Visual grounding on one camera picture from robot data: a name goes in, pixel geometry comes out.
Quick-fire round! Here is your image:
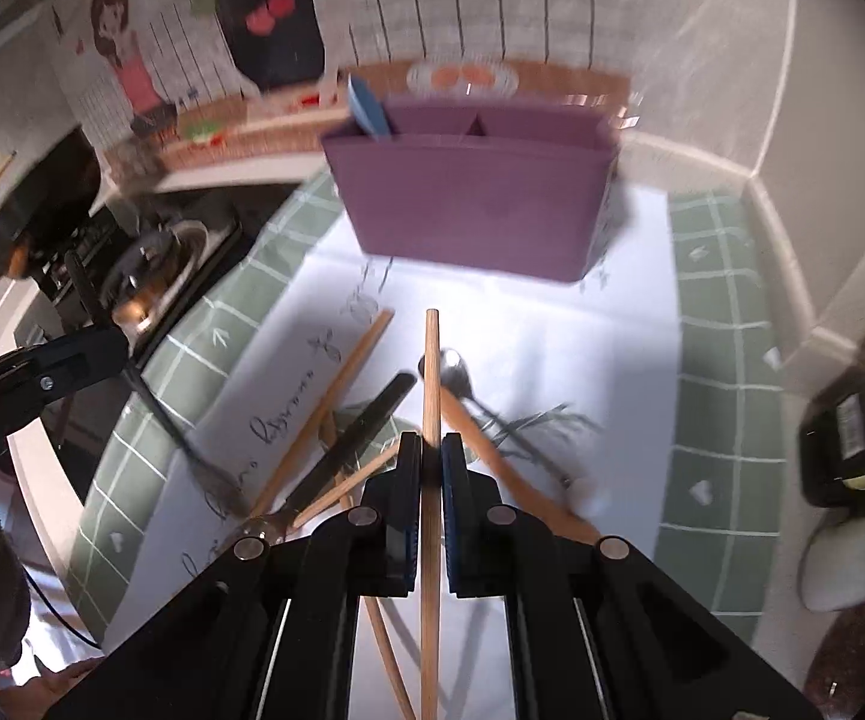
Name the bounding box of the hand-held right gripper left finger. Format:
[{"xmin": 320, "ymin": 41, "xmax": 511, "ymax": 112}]
[{"xmin": 46, "ymin": 431, "xmax": 424, "ymax": 720}]

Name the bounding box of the purple utensil holder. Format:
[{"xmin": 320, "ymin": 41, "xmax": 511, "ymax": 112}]
[{"xmin": 319, "ymin": 96, "xmax": 624, "ymax": 284}]

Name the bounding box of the black pan with wooden handle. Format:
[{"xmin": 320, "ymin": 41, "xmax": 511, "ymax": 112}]
[{"xmin": 0, "ymin": 127, "xmax": 103, "ymax": 331}]

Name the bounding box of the bag of dried red chillies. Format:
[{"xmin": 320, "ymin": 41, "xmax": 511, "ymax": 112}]
[{"xmin": 803, "ymin": 592, "xmax": 865, "ymax": 720}]

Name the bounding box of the black-handled cutlery piece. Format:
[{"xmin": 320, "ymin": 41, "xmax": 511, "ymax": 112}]
[{"xmin": 233, "ymin": 371, "xmax": 418, "ymax": 541}]

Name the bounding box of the white and teal thermometer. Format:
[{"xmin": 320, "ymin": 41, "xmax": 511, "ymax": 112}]
[{"xmin": 800, "ymin": 499, "xmax": 865, "ymax": 614}]

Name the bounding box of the blue spoon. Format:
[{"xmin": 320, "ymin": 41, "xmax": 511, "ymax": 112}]
[{"xmin": 346, "ymin": 73, "xmax": 396, "ymax": 142}]

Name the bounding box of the cartoon kitchen wall poster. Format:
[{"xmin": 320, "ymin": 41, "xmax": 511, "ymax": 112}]
[{"xmin": 49, "ymin": 0, "xmax": 647, "ymax": 166}]

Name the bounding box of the green checked white placemat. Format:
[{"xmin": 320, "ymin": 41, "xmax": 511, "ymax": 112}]
[{"xmin": 64, "ymin": 165, "xmax": 786, "ymax": 720}]

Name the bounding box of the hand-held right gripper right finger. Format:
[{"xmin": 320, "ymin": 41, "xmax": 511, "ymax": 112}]
[{"xmin": 442, "ymin": 431, "xmax": 825, "ymax": 720}]

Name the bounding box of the metal spoon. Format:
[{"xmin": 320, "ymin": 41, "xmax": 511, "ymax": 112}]
[{"xmin": 417, "ymin": 347, "xmax": 579, "ymax": 488}]

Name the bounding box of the black gas stove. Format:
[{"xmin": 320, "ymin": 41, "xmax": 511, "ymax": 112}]
[{"xmin": 16, "ymin": 195, "xmax": 246, "ymax": 481}]

